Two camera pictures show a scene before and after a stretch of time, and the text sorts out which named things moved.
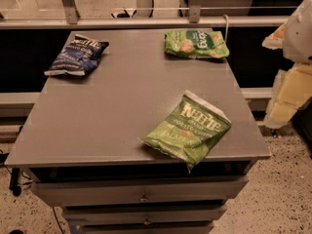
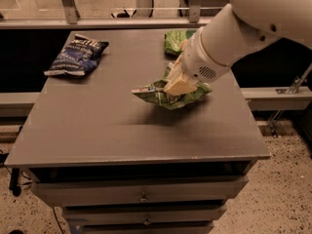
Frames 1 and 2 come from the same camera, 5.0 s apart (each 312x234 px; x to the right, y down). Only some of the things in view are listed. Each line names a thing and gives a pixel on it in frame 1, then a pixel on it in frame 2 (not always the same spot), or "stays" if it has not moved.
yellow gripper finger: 275,40 -> 175,70
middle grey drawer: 144,214 stays
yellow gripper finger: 292,91 -> 177,84
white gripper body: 299,38 -> 199,61
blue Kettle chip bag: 79,57 stays
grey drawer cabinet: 82,139 stays
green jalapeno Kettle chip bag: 189,129 -> 155,93
